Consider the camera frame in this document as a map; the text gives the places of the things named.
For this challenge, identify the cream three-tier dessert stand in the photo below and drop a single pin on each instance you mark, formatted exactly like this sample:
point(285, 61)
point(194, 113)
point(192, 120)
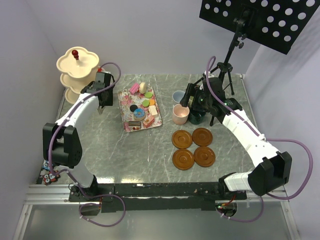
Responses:
point(78, 67)

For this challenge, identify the cream toy wafer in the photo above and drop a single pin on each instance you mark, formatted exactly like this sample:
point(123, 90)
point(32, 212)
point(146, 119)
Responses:
point(153, 110)

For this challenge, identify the white toy donut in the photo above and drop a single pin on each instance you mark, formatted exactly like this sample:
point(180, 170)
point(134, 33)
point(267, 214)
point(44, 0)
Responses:
point(143, 88)

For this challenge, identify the light blue mug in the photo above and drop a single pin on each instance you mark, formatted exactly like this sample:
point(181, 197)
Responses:
point(177, 96)

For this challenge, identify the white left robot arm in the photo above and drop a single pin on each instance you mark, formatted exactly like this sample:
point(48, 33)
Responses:
point(61, 143)

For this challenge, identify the blue frosted toy donut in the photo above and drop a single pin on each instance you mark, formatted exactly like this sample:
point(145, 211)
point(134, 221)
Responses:
point(139, 114)

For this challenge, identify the metal serving tongs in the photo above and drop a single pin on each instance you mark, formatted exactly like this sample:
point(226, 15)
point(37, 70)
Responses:
point(100, 109)

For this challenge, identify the orange toy macaron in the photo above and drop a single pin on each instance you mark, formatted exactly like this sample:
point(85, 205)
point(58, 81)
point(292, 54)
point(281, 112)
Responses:
point(152, 102)

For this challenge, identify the green toy macaron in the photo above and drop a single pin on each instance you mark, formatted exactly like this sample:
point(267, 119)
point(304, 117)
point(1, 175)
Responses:
point(146, 103)
point(148, 94)

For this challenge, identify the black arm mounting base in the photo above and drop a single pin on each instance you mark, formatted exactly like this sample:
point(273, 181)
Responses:
point(157, 196)

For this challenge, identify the brown wooden coaster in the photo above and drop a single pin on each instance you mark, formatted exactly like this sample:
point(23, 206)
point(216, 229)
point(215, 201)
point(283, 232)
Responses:
point(204, 156)
point(181, 139)
point(202, 137)
point(183, 159)

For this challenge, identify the pink toy popsicle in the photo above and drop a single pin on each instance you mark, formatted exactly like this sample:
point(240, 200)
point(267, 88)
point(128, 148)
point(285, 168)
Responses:
point(135, 87)

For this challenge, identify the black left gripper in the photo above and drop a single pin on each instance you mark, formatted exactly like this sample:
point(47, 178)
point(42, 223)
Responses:
point(109, 101)

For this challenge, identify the black toy cookie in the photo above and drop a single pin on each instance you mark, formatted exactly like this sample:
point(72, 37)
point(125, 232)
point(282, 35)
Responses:
point(133, 107)

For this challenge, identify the floral serving tray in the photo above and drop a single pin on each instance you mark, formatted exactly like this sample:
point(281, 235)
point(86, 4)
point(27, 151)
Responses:
point(126, 100)

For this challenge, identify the black perforated calibration board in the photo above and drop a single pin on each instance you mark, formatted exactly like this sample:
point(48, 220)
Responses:
point(275, 24)

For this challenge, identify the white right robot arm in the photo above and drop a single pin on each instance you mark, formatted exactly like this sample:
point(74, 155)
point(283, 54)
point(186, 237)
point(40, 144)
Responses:
point(271, 167)

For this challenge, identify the pink toy cake slice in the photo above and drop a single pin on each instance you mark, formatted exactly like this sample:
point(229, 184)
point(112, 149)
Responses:
point(148, 121)

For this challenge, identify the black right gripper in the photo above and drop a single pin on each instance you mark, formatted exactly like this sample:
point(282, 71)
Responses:
point(193, 90)

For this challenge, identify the dark green mug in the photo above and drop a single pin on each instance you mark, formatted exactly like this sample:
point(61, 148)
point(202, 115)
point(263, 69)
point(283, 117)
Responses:
point(196, 117)

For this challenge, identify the pink mug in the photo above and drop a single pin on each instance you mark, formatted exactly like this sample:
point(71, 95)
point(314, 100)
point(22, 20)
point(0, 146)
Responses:
point(180, 114)

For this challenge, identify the chocolate layer toy cake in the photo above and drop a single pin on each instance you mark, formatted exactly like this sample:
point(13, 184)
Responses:
point(134, 124)

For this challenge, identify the aluminium frame rail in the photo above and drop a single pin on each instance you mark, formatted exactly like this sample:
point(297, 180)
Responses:
point(40, 194)

